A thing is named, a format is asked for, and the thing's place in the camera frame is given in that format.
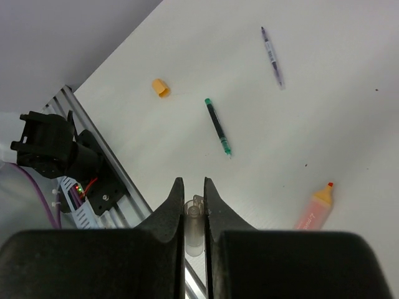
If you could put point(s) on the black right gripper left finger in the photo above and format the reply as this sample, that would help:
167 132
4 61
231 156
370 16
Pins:
41 264

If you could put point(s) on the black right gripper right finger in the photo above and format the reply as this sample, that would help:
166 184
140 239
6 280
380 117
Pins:
244 262

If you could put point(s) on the clear pen cap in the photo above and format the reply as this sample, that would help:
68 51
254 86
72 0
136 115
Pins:
194 226

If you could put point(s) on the green fineliner pen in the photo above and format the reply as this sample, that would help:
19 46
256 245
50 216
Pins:
219 130

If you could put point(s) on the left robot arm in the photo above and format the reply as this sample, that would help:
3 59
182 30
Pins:
51 146

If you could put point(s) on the orange highlighter marker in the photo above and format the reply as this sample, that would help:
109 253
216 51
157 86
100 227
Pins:
317 210

